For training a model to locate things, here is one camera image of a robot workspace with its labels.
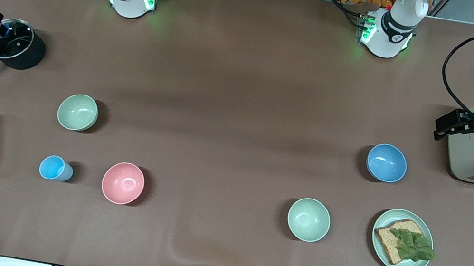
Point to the blue bowl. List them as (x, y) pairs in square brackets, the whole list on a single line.
[(386, 163)]

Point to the sage green bowl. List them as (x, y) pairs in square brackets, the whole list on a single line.
[(77, 112)]

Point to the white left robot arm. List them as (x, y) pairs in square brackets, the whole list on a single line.
[(390, 38)]

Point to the mint green bowl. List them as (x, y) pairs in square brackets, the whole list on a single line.
[(308, 219)]

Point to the pink bowl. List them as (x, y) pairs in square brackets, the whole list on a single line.
[(123, 183)]

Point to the green lettuce leaf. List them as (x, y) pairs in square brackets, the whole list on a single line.
[(413, 247)]

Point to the brown bread slice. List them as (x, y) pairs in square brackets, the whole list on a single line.
[(388, 238)]

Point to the light blue cup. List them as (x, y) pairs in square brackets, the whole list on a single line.
[(53, 167)]

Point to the brown table cloth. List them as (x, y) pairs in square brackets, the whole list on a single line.
[(241, 105)]

